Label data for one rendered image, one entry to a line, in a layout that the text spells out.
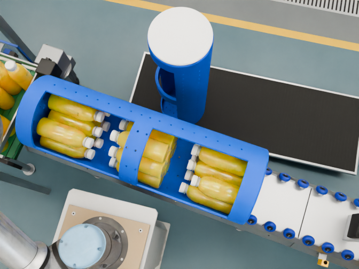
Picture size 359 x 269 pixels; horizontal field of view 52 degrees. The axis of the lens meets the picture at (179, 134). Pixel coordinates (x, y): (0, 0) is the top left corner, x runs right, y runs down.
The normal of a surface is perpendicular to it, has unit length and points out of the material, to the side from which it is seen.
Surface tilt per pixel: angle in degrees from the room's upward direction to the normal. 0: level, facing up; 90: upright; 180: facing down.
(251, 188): 14
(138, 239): 2
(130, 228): 2
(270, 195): 0
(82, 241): 8
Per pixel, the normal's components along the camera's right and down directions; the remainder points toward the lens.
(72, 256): 0.08, -0.36
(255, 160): 0.13, -0.64
